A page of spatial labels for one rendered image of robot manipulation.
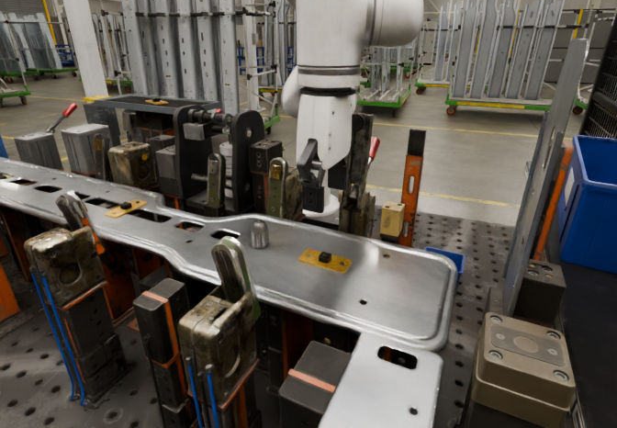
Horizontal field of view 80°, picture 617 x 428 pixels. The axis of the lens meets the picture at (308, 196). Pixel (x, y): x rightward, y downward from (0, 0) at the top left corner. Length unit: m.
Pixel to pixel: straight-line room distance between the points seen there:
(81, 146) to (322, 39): 0.83
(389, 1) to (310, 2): 0.09
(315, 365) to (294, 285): 0.13
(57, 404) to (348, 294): 0.62
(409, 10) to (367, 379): 0.42
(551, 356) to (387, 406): 0.16
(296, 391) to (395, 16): 0.44
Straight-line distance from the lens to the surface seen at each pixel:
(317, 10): 0.47
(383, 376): 0.45
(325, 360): 0.49
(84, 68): 4.65
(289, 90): 1.11
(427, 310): 0.54
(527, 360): 0.44
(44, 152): 1.42
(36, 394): 0.97
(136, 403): 0.87
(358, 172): 0.69
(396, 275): 0.60
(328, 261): 0.60
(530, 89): 7.77
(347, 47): 0.48
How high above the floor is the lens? 1.34
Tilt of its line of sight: 24 degrees down
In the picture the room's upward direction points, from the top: straight up
